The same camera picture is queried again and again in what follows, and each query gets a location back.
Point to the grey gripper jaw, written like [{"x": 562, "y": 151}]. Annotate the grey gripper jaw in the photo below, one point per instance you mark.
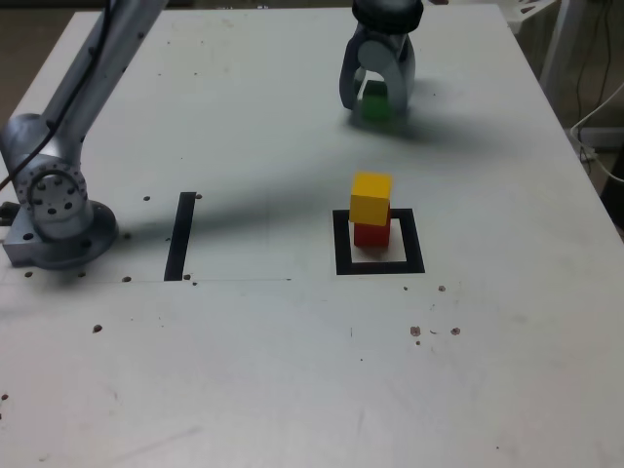
[
  {"x": 347, "y": 83},
  {"x": 402, "y": 88}
]

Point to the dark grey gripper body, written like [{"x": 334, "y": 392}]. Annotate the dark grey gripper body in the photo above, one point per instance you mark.
[{"x": 390, "y": 38}]

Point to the green cube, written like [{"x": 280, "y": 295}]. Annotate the green cube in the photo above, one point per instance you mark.
[{"x": 375, "y": 105}]

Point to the yellow cube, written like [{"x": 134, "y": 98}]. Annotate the yellow cube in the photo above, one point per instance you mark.
[{"x": 369, "y": 205}]

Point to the red cube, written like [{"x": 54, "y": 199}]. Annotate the red cube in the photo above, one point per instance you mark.
[{"x": 370, "y": 236}]

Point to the black tape square outline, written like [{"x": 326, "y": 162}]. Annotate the black tape square outline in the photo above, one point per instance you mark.
[{"x": 375, "y": 269}]

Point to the black tape strip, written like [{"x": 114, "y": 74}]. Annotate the black tape strip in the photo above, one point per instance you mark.
[{"x": 179, "y": 239}]

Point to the white furniture frame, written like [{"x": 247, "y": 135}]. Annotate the white furniture frame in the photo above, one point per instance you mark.
[{"x": 551, "y": 44}]

